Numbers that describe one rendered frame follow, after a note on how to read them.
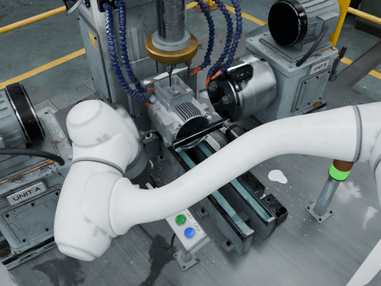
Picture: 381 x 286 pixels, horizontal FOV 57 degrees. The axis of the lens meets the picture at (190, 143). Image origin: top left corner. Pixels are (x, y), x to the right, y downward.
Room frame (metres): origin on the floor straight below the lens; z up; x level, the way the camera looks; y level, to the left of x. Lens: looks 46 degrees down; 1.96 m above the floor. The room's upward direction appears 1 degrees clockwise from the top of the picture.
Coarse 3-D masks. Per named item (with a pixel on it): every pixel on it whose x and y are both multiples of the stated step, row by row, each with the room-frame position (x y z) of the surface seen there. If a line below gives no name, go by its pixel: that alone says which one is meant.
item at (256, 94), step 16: (224, 64) 1.20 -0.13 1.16; (240, 64) 1.20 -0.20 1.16; (256, 64) 1.20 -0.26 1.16; (224, 80) 1.15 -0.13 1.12; (240, 80) 1.12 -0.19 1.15; (256, 80) 1.14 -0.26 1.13; (272, 80) 1.17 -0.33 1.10; (224, 96) 1.10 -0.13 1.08; (240, 96) 1.07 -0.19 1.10; (256, 96) 1.10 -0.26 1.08; (272, 96) 1.14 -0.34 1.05; (224, 112) 1.12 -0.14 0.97; (240, 112) 1.05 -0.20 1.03; (256, 112) 1.13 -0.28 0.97
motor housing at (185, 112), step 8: (152, 104) 1.08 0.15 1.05; (160, 104) 1.05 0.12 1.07; (184, 104) 1.02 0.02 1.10; (192, 104) 1.02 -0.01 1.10; (200, 104) 1.06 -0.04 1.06; (160, 112) 1.02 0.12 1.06; (176, 112) 0.98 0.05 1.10; (184, 112) 0.97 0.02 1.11; (192, 112) 0.97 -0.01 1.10; (200, 112) 0.98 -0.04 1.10; (152, 120) 1.03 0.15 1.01; (160, 120) 0.98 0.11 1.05; (176, 120) 0.96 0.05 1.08; (184, 120) 0.94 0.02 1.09; (192, 120) 1.07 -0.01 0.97; (200, 120) 1.04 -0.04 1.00; (208, 120) 0.99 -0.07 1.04; (160, 128) 0.98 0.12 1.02; (184, 128) 1.05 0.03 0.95; (192, 128) 1.04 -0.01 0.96; (168, 136) 0.93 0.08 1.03; (176, 136) 1.00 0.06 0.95; (192, 144) 0.97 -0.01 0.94
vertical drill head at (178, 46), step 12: (156, 0) 1.05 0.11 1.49; (168, 0) 1.03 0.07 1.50; (180, 0) 1.04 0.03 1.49; (156, 12) 1.06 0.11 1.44; (168, 12) 1.03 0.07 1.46; (180, 12) 1.04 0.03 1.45; (168, 24) 1.03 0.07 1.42; (180, 24) 1.04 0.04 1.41; (156, 36) 1.06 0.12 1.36; (168, 36) 1.03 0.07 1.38; (180, 36) 1.04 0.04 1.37; (192, 36) 1.11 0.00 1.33; (156, 48) 1.03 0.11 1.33; (168, 48) 1.01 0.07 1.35; (180, 48) 1.02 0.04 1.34; (192, 48) 1.03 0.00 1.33; (156, 60) 1.00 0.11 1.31; (168, 60) 0.98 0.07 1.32; (180, 60) 0.99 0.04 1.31; (168, 72) 1.00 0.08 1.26
